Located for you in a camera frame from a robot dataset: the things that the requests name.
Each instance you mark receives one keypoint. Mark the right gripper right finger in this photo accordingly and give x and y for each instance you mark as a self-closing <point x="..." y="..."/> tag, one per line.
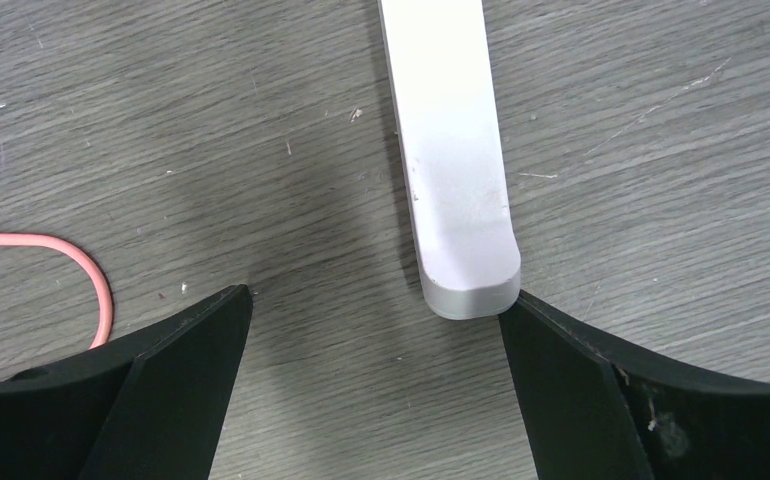
<point x="596" y="406"/>

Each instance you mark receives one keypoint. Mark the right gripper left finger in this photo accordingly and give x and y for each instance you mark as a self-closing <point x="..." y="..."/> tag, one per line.
<point x="148" y="405"/>

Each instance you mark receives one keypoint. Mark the metal clothes rack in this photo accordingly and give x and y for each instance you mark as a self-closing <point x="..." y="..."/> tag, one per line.
<point x="444" y="100"/>

